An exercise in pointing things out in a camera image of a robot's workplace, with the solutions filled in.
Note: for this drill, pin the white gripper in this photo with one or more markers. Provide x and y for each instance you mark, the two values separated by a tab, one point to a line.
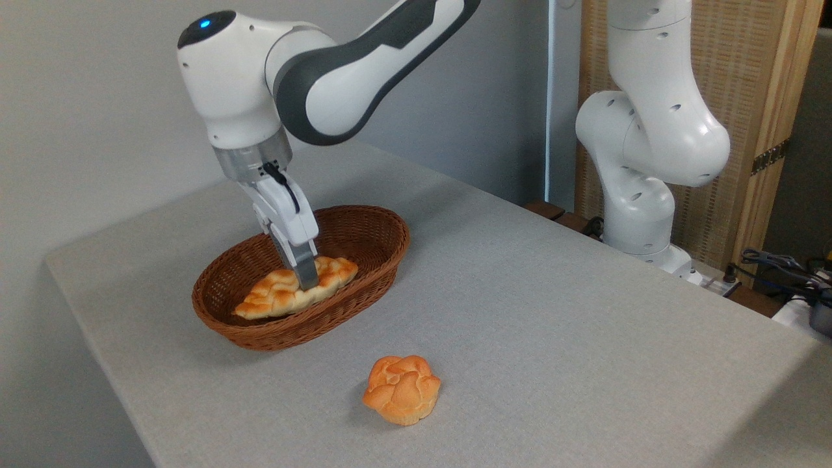
289	218

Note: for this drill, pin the long braided bread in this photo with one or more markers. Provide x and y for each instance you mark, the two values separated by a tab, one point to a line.
276	296

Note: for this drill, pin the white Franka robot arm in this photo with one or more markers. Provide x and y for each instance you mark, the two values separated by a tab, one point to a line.
656	130

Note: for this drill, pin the round bread roll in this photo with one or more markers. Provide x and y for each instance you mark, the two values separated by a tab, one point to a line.
402	390

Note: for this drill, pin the brown wicker basket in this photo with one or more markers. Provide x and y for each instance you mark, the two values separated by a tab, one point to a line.
364	237

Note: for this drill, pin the woven wooden folding screen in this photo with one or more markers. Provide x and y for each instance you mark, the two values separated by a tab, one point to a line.
747	78

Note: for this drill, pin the grey device box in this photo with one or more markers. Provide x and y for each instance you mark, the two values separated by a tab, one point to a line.
822	315

